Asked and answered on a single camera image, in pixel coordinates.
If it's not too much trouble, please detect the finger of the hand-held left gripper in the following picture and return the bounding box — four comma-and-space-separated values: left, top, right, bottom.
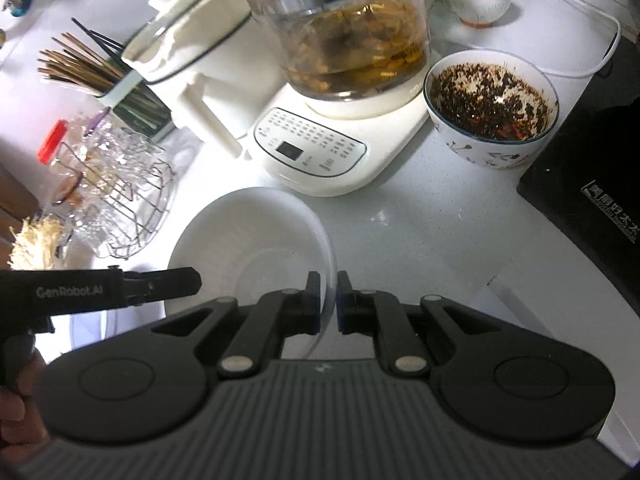
120, 267, 203, 307

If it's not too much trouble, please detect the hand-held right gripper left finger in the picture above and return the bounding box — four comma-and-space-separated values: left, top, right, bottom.
150, 270, 322, 379

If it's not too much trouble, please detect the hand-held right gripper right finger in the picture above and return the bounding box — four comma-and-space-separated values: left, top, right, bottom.
336, 270, 501, 379

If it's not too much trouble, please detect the person's left hand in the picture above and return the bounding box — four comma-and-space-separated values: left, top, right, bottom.
0, 347, 52, 453

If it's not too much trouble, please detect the dark wooden cutting board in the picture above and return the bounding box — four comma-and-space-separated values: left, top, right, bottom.
0, 160, 41, 243

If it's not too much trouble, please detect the brown food piece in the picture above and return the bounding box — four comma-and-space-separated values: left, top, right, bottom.
51, 172, 84, 207

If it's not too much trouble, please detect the white kettle base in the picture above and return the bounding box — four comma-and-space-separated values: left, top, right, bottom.
251, 50, 437, 199

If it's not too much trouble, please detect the red lid glass jar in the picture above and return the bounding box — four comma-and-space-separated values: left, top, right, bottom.
38, 118, 83, 206

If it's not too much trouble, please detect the pale green chopstick holder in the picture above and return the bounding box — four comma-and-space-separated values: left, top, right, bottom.
96, 66, 174, 144

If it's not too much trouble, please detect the white electric cooking pot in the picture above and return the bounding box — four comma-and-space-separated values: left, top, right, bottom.
121, 0, 257, 162

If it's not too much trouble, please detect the bundle of chopsticks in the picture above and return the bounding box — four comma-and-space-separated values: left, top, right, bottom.
37, 16, 127, 97

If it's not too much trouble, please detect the glass pot lid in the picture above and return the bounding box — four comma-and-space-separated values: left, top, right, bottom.
121, 0, 251, 86

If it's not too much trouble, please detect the patterned bowl of chili flakes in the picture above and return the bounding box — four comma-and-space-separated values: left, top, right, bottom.
423, 48, 560, 171

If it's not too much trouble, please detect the glass kettle with tea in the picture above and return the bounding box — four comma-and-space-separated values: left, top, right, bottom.
236, 0, 434, 99

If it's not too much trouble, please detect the black induction cooker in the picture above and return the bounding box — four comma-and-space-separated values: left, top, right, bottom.
516, 34, 640, 314

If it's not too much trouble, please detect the steel wire cup rack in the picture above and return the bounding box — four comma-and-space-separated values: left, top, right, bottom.
50, 151, 177, 261

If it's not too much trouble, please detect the wire rack with glasses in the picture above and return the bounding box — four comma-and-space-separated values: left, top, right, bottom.
47, 109, 172, 256

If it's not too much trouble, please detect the white power cable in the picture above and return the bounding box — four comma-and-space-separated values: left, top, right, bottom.
505, 0, 624, 81

